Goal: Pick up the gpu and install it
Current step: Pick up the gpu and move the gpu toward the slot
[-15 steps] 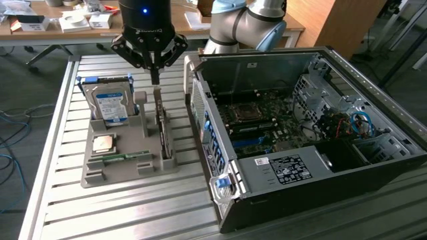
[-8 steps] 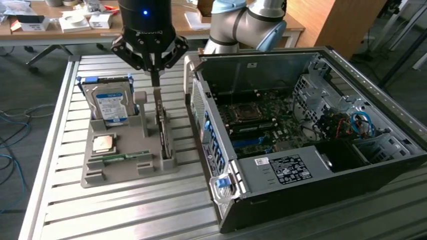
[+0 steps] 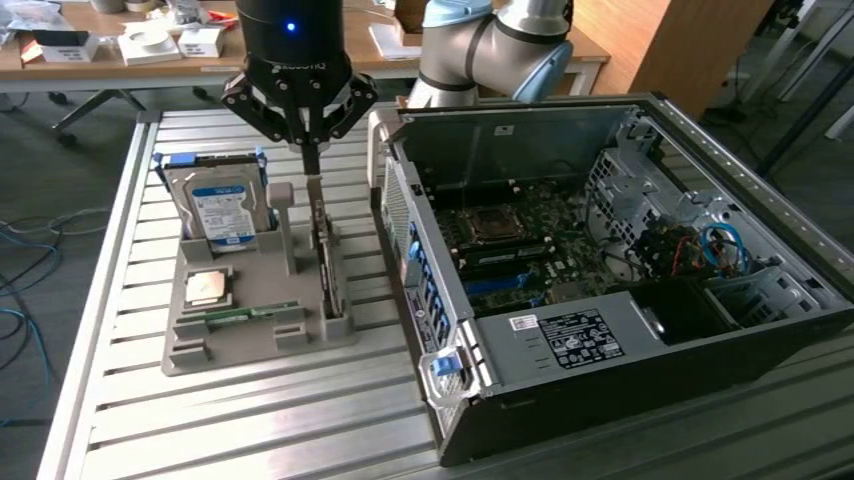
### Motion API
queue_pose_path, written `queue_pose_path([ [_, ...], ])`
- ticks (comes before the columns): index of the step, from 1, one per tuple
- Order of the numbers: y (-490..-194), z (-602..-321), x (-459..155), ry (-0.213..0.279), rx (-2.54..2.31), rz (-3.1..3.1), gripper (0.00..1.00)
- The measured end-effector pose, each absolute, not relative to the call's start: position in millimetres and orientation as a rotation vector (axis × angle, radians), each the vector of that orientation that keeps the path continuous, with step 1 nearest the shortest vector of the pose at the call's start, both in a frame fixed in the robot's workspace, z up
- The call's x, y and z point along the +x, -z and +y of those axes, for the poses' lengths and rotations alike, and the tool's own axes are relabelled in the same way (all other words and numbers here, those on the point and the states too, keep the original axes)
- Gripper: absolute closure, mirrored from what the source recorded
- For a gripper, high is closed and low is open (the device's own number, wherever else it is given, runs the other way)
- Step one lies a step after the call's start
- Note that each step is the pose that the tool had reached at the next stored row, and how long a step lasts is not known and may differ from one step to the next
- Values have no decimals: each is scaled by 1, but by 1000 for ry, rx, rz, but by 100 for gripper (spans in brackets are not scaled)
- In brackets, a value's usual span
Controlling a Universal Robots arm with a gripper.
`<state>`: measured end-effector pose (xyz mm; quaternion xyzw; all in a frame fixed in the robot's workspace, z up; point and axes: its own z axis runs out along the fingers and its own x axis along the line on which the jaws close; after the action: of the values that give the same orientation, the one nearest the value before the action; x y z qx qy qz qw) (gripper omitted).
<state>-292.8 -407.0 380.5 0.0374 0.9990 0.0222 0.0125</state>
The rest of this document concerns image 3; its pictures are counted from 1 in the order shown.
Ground brown cardboard box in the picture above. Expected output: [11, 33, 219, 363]
[393, 0, 430, 36]

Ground grey power supply unit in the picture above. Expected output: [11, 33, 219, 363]
[476, 292, 669, 390]

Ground grey parts rack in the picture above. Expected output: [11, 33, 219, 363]
[162, 182, 364, 378]

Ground hard disk with blue bracket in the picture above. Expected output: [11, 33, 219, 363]
[151, 147, 273, 254]

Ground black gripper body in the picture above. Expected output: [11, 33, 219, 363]
[237, 0, 354, 107]

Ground blue expansion slot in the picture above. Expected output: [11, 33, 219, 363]
[465, 274, 537, 297]

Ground green motherboard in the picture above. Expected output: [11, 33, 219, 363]
[433, 179, 636, 319]

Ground red and black wire bundle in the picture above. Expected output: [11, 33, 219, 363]
[632, 224, 704, 280]

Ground green RAM stick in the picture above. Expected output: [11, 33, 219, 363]
[179, 301, 302, 326]

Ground blue slot retention bar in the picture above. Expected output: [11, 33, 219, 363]
[404, 219, 453, 346]

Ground wooden cabinet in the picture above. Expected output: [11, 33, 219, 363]
[573, 0, 777, 121]

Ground metal drive cage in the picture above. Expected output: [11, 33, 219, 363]
[585, 147, 690, 262]

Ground white box with tape roll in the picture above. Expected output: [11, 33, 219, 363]
[118, 28, 185, 67]

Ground silver CPU chip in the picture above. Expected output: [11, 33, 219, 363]
[185, 271, 230, 305]

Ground black and white box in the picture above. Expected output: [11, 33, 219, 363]
[30, 29, 102, 64]

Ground blue case latch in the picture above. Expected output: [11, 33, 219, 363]
[430, 351, 466, 377]

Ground white cardboard box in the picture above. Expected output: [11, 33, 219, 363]
[177, 27, 226, 59]

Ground white floor cable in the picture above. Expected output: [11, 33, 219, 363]
[0, 207, 113, 237]

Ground black open PC case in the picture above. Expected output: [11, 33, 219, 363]
[369, 92, 854, 469]

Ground white paper sheets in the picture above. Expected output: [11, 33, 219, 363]
[369, 22, 424, 62]

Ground blue floor cable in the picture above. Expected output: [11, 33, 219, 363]
[0, 224, 63, 427]

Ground CPU socket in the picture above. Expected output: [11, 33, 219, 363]
[466, 207, 530, 245]

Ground black RAM slot bank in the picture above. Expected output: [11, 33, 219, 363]
[456, 241, 557, 271]

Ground wooden desk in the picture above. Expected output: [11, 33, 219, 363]
[0, 0, 250, 147]
[243, 0, 613, 109]

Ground metal disk bay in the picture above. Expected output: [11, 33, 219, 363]
[704, 266, 824, 327]

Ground graphics card with metal bracket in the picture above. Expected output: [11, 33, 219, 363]
[301, 148, 353, 324]

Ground blue wire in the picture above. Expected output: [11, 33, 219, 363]
[700, 222, 757, 277]

